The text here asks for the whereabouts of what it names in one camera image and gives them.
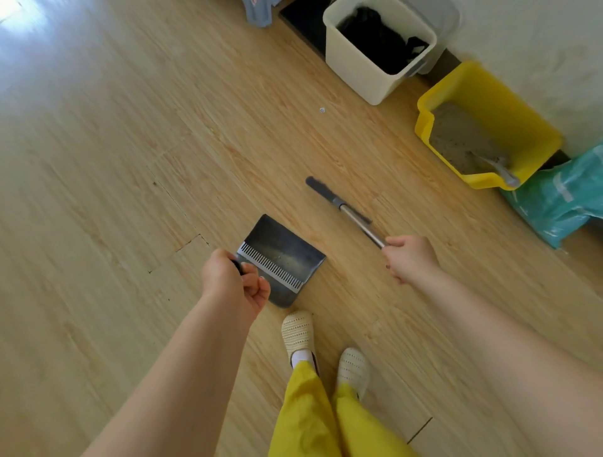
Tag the person's right hand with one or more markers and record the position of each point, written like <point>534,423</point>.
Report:
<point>412,261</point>

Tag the person's left hand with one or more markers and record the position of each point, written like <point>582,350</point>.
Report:
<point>231,287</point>

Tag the beige cat litter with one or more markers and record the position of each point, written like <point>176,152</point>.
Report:
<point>457,141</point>

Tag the grey slotted litter scoop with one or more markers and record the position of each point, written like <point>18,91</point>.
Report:
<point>504,172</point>

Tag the teal white litter bag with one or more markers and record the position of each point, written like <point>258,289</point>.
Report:
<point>556,202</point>

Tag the yellow litter box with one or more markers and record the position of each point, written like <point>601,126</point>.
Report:
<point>509,117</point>

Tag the translucent white bin lid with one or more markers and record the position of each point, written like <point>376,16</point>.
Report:
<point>443,23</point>

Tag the person's right forearm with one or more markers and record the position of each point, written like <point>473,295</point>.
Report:
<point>509,362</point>

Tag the person's left forearm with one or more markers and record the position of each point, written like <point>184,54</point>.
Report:
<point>174,386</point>

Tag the person's cream woven left slipper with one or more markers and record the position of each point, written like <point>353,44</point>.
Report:
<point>297,332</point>

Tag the person's cream woven slipper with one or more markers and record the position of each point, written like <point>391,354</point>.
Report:
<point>353,369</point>
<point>297,332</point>

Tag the person's cream woven right slipper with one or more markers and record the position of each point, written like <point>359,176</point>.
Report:
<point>353,369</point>

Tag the person's yellow clothing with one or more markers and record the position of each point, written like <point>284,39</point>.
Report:
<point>306,414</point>

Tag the cream plastic storage bin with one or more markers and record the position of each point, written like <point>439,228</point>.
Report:
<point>358,75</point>

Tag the black floor mat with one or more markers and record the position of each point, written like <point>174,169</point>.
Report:
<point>306,23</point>

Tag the dark grey skirting board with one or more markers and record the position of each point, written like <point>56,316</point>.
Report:
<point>445,66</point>

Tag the pile of black plastic bags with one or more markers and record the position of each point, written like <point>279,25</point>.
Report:
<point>377,37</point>

